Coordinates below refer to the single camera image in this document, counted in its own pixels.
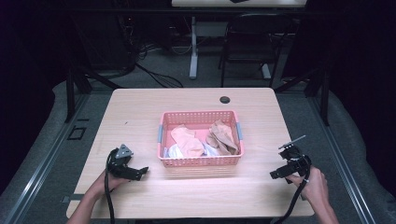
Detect peach sock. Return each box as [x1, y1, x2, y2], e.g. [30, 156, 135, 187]
[170, 124, 205, 159]

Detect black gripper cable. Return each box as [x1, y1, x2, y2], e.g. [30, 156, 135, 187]
[104, 148, 117, 224]
[271, 155, 313, 224]

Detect white sock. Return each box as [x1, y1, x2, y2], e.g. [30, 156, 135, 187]
[163, 143, 185, 159]

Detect white background desk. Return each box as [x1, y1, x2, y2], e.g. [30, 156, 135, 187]
[171, 0, 308, 8]

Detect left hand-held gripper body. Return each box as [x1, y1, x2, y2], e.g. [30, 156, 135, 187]
[106, 143, 134, 179]

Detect pale blue sock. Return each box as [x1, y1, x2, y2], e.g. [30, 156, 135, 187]
[201, 141, 220, 158]

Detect person's left hand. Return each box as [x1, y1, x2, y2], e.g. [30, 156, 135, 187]
[92, 169, 131, 196]

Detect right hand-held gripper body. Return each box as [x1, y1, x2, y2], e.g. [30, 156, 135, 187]
[277, 134, 312, 177]

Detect person's right hand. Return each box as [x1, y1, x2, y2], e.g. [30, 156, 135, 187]
[287, 165, 329, 207]

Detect black folding chair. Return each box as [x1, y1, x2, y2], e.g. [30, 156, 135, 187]
[217, 12, 294, 89]

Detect pink perforated plastic basket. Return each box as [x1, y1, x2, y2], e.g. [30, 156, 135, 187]
[156, 109, 245, 169]

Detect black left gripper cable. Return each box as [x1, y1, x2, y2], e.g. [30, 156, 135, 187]
[104, 148, 117, 224]

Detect white desk leg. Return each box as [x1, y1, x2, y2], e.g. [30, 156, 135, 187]
[188, 16, 200, 80]

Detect black metal stand frame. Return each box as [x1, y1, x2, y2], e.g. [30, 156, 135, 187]
[274, 62, 332, 127]
[64, 55, 123, 123]

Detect bundle of black floor cables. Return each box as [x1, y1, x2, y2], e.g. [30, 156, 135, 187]
[118, 18, 185, 90]

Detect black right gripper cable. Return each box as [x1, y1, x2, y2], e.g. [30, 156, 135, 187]
[271, 155, 313, 224]

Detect tan brown sock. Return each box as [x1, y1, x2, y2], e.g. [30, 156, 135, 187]
[205, 119, 240, 157]

